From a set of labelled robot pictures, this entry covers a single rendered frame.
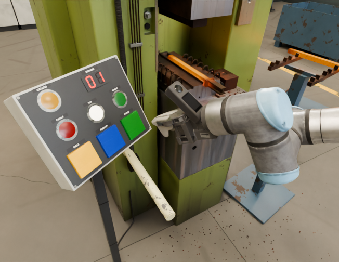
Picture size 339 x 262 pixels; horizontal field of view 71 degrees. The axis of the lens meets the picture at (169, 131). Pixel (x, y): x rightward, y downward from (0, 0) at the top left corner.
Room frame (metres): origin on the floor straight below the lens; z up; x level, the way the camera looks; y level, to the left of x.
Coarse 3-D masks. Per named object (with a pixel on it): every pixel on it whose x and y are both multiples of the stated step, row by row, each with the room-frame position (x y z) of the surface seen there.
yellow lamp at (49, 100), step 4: (48, 92) 0.53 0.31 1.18; (44, 96) 0.52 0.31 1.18; (48, 96) 0.52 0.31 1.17; (52, 96) 0.53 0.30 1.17; (56, 96) 0.54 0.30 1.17; (44, 100) 0.51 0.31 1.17; (48, 100) 0.52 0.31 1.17; (52, 100) 0.52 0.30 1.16; (56, 100) 0.53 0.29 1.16; (44, 104) 0.50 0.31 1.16; (48, 104) 0.51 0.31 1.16; (52, 104) 0.51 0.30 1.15; (56, 104) 0.52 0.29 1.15; (48, 108) 0.50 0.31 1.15; (52, 108) 0.51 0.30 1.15
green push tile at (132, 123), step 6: (132, 114) 0.65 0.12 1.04; (138, 114) 0.67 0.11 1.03; (120, 120) 0.62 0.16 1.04; (126, 120) 0.63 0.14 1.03; (132, 120) 0.64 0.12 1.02; (138, 120) 0.66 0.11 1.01; (126, 126) 0.61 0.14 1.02; (132, 126) 0.63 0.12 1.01; (138, 126) 0.64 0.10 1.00; (144, 126) 0.66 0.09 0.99; (126, 132) 0.60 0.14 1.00; (132, 132) 0.61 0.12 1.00; (138, 132) 0.63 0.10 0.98; (132, 138) 0.60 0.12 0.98
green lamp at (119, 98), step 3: (117, 93) 0.67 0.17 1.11; (120, 93) 0.68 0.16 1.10; (114, 96) 0.65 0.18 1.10; (117, 96) 0.66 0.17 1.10; (120, 96) 0.67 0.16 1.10; (123, 96) 0.68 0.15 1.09; (114, 99) 0.65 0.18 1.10; (117, 99) 0.65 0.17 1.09; (120, 99) 0.66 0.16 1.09; (123, 99) 0.67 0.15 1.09; (117, 102) 0.65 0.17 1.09; (120, 102) 0.65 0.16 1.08; (123, 102) 0.66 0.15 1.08; (120, 105) 0.65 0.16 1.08; (123, 105) 0.66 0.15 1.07
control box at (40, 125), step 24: (72, 72) 0.61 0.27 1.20; (96, 72) 0.66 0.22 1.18; (120, 72) 0.73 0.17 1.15; (24, 96) 0.49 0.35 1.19; (72, 96) 0.57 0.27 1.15; (96, 96) 0.61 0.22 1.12; (24, 120) 0.46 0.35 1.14; (48, 120) 0.48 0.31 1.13; (72, 120) 0.52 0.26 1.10; (144, 120) 0.68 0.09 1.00; (48, 144) 0.44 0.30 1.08; (72, 144) 0.48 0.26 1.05; (96, 144) 0.52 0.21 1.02; (48, 168) 0.45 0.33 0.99; (72, 168) 0.44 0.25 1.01; (96, 168) 0.47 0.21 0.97
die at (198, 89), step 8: (160, 56) 1.32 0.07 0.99; (176, 56) 1.32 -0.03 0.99; (160, 64) 1.22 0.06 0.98; (168, 64) 1.20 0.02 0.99; (176, 64) 1.18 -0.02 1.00; (192, 64) 1.21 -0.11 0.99; (160, 72) 1.13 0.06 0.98; (168, 72) 1.13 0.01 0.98; (176, 72) 1.11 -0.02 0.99; (184, 72) 1.11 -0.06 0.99; (168, 80) 1.06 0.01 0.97; (184, 80) 1.03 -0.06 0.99; (192, 80) 1.03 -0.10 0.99; (200, 80) 1.01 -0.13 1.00; (216, 80) 1.03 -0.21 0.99; (192, 88) 0.96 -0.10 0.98; (200, 88) 0.98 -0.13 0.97; (208, 88) 1.01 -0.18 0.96; (200, 96) 0.99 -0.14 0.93
